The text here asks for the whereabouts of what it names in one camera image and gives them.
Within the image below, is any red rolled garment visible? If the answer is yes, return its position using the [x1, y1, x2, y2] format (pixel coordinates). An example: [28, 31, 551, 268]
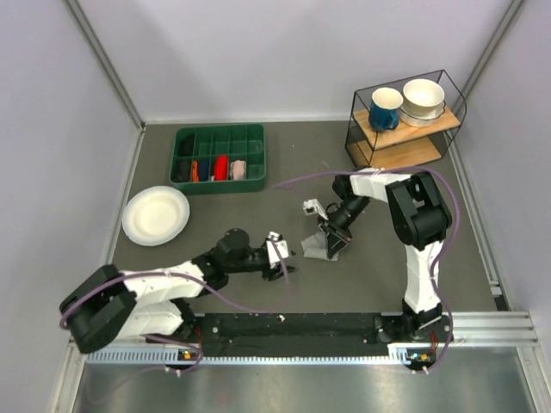
[214, 155, 229, 181]

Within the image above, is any black wire wooden shelf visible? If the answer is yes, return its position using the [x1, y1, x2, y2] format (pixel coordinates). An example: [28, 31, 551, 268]
[345, 70, 467, 170]

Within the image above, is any white bowl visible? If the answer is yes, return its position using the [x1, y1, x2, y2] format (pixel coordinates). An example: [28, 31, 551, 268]
[399, 78, 446, 126]

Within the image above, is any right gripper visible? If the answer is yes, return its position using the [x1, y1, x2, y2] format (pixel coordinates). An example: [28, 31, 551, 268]
[318, 195, 371, 259]

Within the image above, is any pink rolled garment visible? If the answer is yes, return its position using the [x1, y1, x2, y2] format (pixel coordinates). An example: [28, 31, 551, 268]
[229, 159, 247, 181]

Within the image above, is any white paper plate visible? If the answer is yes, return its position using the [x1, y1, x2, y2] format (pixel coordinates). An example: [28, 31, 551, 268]
[121, 186, 190, 247]

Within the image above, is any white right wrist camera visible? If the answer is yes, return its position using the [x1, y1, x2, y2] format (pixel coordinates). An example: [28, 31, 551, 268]
[302, 199, 327, 219]

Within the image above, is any white underwear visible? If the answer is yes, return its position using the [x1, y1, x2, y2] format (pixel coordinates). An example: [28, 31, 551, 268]
[300, 231, 339, 262]

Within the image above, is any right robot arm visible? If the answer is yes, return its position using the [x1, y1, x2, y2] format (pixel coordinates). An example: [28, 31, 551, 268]
[303, 168, 452, 341]

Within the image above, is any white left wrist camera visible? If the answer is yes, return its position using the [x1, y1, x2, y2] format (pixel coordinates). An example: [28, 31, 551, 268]
[266, 231, 289, 268]

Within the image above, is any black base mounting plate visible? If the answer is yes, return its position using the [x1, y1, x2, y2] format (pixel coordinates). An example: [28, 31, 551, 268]
[196, 313, 449, 356]

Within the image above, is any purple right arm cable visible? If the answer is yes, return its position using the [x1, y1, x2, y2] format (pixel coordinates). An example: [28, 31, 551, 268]
[272, 165, 464, 374]

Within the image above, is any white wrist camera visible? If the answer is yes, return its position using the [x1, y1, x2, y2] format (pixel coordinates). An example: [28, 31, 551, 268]
[266, 231, 289, 268]
[302, 199, 327, 219]

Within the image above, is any aluminium frame rail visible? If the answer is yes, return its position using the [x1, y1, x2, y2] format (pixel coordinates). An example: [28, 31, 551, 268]
[71, 311, 542, 349]

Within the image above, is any orange and blue rolled garment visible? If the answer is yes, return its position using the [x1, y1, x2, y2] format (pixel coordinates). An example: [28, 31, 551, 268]
[191, 159, 210, 182]

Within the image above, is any white cable duct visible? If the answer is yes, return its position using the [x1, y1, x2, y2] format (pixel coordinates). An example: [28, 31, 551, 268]
[86, 346, 432, 367]

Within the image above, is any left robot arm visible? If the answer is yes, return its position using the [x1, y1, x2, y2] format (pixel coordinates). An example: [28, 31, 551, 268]
[59, 228, 295, 354]

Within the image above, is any green compartment organizer box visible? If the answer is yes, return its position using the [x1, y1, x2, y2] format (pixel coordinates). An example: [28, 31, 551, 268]
[169, 124, 267, 195]

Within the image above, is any blue mug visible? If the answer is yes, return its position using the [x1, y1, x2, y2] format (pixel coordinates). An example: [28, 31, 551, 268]
[368, 87, 404, 133]

